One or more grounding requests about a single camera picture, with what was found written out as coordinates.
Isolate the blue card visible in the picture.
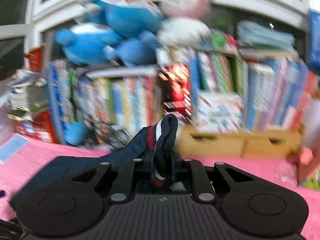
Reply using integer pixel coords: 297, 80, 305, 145
0, 134, 30, 163

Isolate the small red plastic crate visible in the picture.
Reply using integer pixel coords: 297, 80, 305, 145
24, 46, 45, 73

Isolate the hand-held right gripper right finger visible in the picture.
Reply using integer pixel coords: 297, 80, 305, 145
172, 158, 255, 204

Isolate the stack of magazines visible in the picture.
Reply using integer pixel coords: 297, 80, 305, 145
6, 70, 49, 120

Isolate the pink white plush doll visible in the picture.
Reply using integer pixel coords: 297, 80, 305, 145
157, 0, 219, 47

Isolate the large blue plush toy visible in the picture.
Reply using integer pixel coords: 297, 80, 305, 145
54, 0, 164, 67

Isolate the pink miniature house model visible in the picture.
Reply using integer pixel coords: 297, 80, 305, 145
297, 130, 320, 190

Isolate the row of colourful books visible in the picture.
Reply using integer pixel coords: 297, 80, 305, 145
45, 49, 319, 143

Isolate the pink rabbit-print blanket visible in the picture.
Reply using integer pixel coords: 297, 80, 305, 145
0, 132, 320, 240

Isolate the large red plastic crate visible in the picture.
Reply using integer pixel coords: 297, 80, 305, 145
15, 110, 59, 143

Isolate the black model bicycle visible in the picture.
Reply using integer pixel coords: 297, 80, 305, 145
85, 121, 130, 150

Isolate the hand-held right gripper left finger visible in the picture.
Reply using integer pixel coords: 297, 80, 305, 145
71, 158, 151, 204

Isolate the navy white striped jacket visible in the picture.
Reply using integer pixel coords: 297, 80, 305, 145
10, 114, 215, 210

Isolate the wooden drawer organizer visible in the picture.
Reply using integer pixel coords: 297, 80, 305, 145
175, 125, 304, 159

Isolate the white pencil-print box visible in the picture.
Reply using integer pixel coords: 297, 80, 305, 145
195, 91, 244, 133

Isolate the white paper bag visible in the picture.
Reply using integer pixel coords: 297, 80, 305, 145
300, 97, 320, 150

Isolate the small blue plush toy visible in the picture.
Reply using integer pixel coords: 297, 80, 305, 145
64, 122, 88, 146

